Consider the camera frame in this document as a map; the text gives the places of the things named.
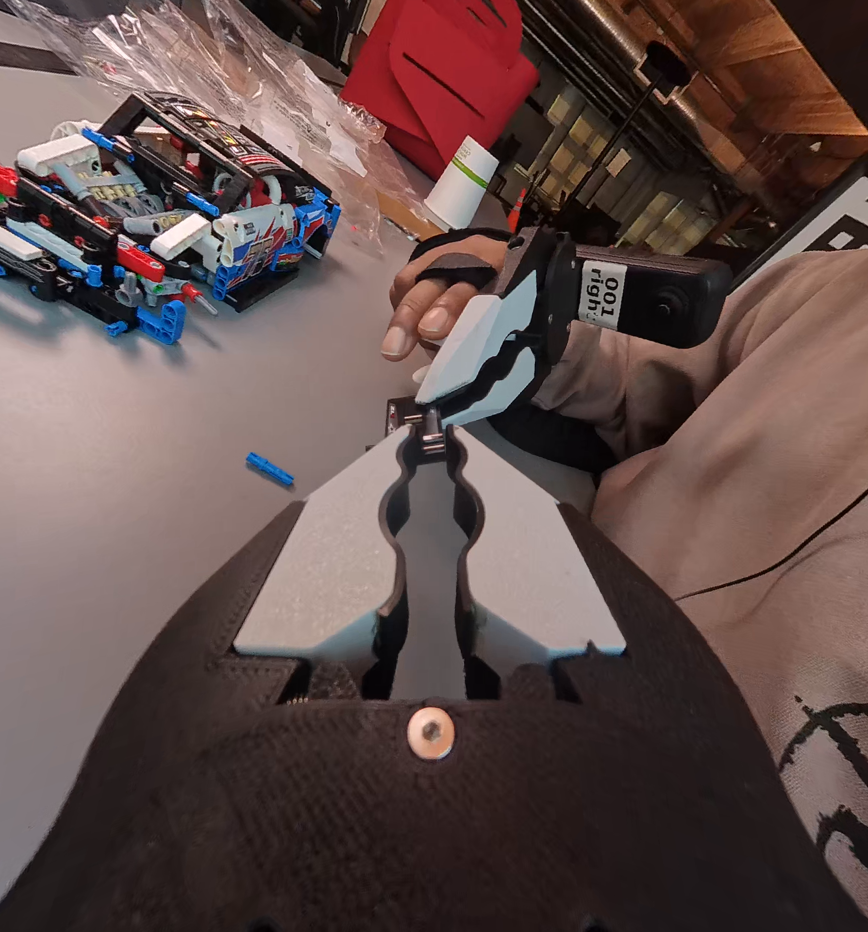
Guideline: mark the white paper cup green band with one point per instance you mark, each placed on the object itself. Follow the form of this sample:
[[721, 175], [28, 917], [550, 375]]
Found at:
[[463, 186]]

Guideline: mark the black connector pin piece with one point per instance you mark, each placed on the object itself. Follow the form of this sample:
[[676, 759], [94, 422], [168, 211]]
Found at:
[[432, 437]]

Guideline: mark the red felt bag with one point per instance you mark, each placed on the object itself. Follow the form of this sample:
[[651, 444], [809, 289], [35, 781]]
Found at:
[[441, 80]]

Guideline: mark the grey desk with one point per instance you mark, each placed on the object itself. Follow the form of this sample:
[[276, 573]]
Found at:
[[150, 510]]

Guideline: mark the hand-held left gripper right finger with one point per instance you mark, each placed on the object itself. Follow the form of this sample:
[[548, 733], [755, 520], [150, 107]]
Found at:
[[543, 582]]

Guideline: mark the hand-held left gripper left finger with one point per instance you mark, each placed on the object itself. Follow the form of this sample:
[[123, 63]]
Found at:
[[325, 575]]

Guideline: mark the person's right hand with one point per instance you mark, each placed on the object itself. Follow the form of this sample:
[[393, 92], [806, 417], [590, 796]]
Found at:
[[423, 313]]

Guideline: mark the person's right forearm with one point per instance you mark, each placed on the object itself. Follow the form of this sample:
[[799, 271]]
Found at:
[[696, 364]]

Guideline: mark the partly built toy brick car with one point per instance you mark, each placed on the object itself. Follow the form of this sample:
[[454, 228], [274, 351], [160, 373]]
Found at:
[[150, 211]]

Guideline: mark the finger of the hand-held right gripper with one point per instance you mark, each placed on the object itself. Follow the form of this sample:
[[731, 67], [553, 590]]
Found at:
[[507, 389], [478, 342]]

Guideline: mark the blue pin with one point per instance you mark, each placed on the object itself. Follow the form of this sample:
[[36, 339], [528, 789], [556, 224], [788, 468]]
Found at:
[[270, 468]]

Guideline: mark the orange traffic cone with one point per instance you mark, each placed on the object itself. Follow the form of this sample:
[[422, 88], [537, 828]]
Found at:
[[515, 211]]

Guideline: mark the black light stand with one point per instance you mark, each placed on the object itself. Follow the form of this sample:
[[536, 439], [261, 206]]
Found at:
[[660, 69]]

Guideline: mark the clear plastic parts bag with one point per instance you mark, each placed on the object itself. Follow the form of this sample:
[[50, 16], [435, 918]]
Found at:
[[259, 80]]

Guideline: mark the black flat strip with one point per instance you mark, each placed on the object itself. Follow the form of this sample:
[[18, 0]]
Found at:
[[11, 54]]

